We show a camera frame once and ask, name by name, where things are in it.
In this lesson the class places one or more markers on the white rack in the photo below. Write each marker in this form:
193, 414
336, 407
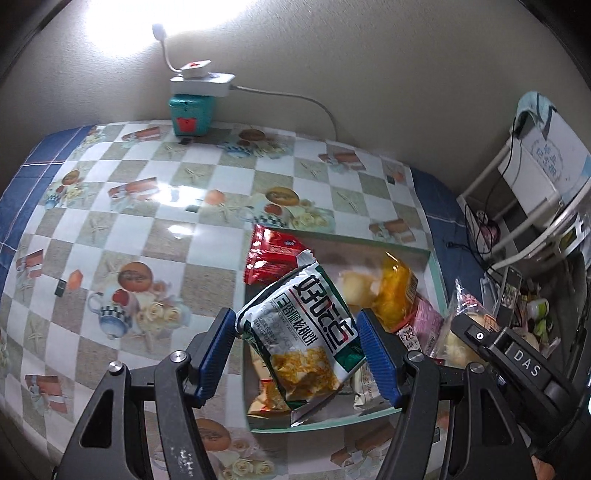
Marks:
521, 226

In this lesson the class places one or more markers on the pink snack packet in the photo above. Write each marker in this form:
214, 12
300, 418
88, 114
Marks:
427, 318

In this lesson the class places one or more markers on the white snack packet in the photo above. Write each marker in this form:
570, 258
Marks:
369, 387

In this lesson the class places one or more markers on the green edged white box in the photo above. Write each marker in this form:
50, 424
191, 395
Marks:
351, 251

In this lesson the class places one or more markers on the white gooseneck lamp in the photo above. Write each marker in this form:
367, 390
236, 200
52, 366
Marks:
196, 68

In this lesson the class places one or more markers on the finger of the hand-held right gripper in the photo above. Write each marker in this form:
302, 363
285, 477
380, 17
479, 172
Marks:
475, 337

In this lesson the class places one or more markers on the clear bun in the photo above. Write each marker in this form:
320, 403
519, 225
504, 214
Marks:
450, 344

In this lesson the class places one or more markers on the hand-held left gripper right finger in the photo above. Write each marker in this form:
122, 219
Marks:
376, 357

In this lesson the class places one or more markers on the white green chip packet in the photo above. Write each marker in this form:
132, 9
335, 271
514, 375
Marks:
295, 323

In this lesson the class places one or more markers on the pink round thing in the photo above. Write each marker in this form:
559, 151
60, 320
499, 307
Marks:
488, 230

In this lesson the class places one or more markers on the yellow snack packet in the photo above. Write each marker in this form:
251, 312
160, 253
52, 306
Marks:
397, 290

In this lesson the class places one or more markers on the teal box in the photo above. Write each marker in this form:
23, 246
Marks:
191, 113

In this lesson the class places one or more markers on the clear yellow cake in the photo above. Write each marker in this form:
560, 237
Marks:
358, 288

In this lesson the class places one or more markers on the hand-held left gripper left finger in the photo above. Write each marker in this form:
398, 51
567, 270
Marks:
214, 355

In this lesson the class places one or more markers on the orange roll cake packet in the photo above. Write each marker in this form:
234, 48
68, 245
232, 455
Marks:
265, 401

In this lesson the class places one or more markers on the white power strip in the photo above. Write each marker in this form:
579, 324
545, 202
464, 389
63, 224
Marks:
201, 86

